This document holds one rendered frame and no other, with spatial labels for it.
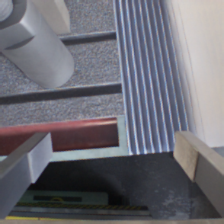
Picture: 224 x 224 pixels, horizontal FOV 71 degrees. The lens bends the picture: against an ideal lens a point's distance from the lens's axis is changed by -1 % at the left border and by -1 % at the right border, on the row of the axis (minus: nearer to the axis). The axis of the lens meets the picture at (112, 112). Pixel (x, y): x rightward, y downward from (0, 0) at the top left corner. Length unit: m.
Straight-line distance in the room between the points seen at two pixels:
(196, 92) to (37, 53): 0.25
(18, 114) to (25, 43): 0.14
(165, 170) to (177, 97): 0.89
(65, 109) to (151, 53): 0.18
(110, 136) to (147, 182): 0.87
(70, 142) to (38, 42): 0.17
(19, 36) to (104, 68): 0.14
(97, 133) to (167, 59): 0.18
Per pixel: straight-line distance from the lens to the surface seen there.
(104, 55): 0.30
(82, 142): 0.29
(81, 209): 0.81
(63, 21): 0.31
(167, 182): 1.16
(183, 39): 0.34
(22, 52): 0.21
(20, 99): 0.33
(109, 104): 0.26
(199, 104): 0.30
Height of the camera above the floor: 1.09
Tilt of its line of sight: 79 degrees down
